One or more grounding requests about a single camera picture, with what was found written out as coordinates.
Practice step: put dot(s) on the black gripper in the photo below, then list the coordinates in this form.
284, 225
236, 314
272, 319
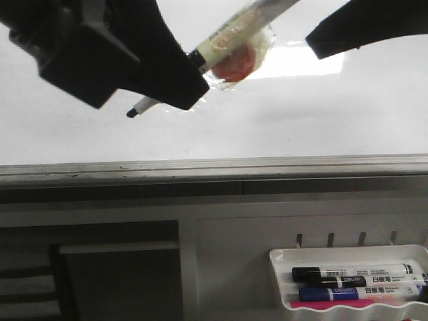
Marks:
79, 51

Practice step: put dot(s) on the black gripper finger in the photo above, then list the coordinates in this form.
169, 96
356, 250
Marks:
359, 23

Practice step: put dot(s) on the taped whiteboard marker with magnet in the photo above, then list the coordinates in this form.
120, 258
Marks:
234, 36

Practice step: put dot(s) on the white whiteboard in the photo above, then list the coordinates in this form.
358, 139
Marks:
363, 111

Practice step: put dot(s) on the white plastic marker tray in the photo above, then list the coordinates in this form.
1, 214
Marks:
286, 290

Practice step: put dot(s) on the black cap marker top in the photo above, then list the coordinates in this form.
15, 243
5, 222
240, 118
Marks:
301, 274

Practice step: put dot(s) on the black marker middle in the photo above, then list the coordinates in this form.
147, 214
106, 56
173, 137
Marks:
368, 281

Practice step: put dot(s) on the blue cap marker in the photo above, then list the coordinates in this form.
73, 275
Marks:
360, 293

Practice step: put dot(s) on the pink eraser strip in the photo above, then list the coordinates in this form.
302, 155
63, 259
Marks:
324, 305

